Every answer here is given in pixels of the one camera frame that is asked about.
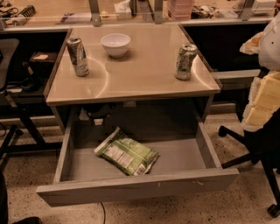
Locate grey office chair left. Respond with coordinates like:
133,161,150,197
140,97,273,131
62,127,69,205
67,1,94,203
0,38,62,158

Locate green white soda can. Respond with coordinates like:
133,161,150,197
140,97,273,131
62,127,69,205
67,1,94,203
175,44,198,81

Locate white tissue box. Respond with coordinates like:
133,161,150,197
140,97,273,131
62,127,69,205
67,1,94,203
114,0,132,20

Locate green jalapeno chip bag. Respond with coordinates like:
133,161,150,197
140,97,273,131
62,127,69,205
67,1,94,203
94,127,159,176

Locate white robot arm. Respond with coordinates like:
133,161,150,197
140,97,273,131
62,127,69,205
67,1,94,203
240,12,280,132

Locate pink stacked containers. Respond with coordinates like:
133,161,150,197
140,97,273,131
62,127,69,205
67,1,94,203
167,0,193,20

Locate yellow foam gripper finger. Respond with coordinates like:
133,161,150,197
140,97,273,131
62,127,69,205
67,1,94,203
241,71,280,132

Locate white ceramic bowl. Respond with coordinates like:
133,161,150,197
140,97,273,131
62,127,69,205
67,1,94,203
101,33,130,58

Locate tall silver drink can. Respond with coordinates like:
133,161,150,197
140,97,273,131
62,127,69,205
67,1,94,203
66,38,89,77

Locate grey open drawer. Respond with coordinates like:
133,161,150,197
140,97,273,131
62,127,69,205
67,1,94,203
37,111,238,207

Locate black box with label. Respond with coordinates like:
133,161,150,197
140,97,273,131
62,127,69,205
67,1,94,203
29,52,58,77

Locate wooden counter cabinet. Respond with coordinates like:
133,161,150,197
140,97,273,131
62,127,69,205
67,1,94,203
45,24,221,129

